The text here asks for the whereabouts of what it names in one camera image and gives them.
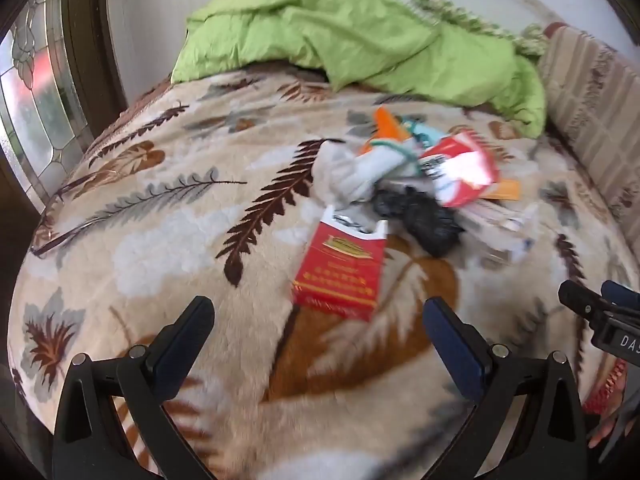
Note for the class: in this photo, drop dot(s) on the torn red packaging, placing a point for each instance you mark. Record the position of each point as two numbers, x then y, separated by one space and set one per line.
460 170

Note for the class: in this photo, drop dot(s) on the red mesh basket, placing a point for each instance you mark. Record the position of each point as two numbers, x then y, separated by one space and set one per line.
605 385

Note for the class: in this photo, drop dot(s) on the orange cardboard box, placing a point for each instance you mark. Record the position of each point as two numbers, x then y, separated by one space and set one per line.
502 190

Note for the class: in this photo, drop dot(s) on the green duvet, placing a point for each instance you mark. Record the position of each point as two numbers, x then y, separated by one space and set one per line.
325 30

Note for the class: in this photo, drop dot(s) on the white crumpled paper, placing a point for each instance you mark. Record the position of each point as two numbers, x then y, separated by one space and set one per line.
345 170

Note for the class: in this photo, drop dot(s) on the white flat wrapper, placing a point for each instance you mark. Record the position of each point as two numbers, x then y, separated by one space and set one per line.
500 230

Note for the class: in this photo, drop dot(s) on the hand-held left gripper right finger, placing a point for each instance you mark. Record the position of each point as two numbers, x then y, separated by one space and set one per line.
452 350

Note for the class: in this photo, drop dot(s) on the orange snack packet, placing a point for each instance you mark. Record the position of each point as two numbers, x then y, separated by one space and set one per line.
387 127

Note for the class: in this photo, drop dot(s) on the beige leaf print blanket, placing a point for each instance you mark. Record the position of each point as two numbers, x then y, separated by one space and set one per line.
150 210

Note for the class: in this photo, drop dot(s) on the person's right hand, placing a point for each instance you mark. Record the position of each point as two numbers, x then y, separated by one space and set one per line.
601 434

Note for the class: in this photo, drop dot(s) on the striped floral cushion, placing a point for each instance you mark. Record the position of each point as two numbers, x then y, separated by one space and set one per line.
595 100

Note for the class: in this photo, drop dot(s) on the teal small packet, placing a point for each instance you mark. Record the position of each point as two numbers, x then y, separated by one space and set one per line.
425 132

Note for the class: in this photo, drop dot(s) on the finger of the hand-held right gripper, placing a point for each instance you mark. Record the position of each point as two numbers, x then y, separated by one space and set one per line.
580 302
622 294

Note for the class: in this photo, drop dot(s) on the black plastic bag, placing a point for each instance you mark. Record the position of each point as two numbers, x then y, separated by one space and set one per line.
425 220

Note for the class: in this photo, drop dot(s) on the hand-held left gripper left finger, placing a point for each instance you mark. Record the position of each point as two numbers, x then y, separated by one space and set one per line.
175 355

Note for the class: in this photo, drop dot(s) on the red cigarette pack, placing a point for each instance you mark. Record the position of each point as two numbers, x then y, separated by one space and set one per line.
340 270

